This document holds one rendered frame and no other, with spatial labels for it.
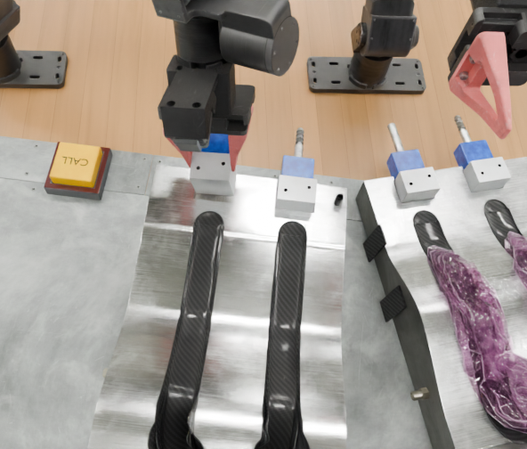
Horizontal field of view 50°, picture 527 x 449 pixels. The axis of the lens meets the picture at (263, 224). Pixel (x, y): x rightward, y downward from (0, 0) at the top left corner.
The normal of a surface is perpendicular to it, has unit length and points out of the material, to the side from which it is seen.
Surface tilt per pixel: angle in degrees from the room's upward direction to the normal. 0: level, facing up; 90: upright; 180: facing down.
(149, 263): 4
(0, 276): 0
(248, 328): 13
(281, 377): 28
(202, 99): 22
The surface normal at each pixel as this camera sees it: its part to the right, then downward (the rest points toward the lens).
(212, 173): -0.06, -0.29
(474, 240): 0.01, -0.67
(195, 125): -0.12, 0.68
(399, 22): 0.07, 0.57
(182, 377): 0.15, -0.78
